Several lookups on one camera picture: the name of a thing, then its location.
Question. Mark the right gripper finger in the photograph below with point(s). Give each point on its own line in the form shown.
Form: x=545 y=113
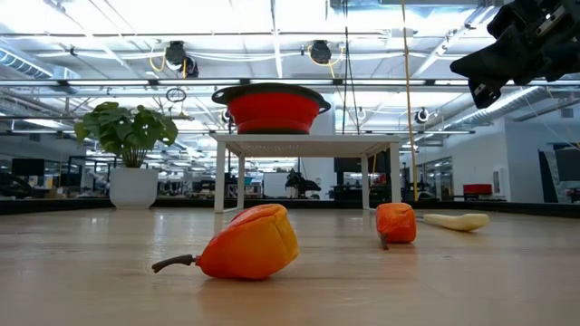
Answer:
x=484 y=93
x=494 y=63

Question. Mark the red collapsible colander grey rim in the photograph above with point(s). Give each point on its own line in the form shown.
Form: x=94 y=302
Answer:
x=272 y=113

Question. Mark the red cabinet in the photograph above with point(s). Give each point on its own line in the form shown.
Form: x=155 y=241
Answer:
x=477 y=189

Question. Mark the black display panel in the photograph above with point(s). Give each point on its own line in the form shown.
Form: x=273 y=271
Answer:
x=568 y=167

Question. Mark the pale yellow plush banana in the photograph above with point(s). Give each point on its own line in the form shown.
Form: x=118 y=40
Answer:
x=457 y=222

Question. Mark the white perforated metal shelf riser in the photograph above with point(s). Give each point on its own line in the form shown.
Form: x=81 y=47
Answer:
x=303 y=146

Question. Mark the green plant in white pot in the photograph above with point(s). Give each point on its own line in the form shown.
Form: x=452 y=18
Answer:
x=129 y=131

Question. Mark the black monitor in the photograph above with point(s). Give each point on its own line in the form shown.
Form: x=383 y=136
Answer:
x=27 y=167

